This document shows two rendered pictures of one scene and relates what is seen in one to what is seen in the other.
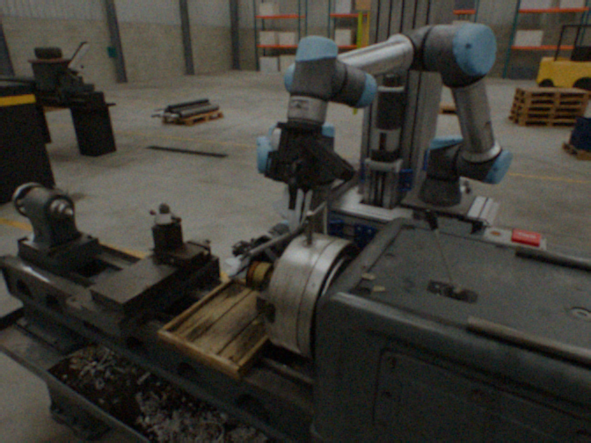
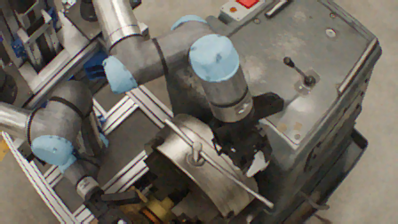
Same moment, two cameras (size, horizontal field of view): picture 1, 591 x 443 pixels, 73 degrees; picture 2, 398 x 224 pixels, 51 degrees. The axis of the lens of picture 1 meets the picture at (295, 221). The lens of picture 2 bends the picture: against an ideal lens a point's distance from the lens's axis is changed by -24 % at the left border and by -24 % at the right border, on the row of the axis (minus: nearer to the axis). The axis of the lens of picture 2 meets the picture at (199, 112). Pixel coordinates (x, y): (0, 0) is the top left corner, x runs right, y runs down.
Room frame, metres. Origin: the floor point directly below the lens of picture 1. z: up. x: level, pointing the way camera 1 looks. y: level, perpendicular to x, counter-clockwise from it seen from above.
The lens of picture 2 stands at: (0.66, 0.44, 2.39)
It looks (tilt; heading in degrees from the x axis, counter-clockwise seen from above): 61 degrees down; 292
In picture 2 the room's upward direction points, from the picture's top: 8 degrees counter-clockwise
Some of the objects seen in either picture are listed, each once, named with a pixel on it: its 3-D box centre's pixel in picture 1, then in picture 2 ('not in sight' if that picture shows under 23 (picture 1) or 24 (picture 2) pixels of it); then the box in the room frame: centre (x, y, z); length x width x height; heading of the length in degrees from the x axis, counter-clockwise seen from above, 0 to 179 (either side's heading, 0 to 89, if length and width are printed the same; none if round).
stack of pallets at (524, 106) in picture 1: (547, 106); not in sight; (8.94, -5.50, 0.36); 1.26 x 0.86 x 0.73; 78
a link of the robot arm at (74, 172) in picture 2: (281, 235); (75, 172); (1.24, 0.05, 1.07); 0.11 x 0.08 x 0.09; 150
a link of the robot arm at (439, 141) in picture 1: (448, 154); not in sight; (1.35, -0.53, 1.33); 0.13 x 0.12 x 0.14; 38
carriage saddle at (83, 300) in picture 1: (148, 281); not in sight; (1.22, 0.53, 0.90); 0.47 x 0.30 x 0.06; 150
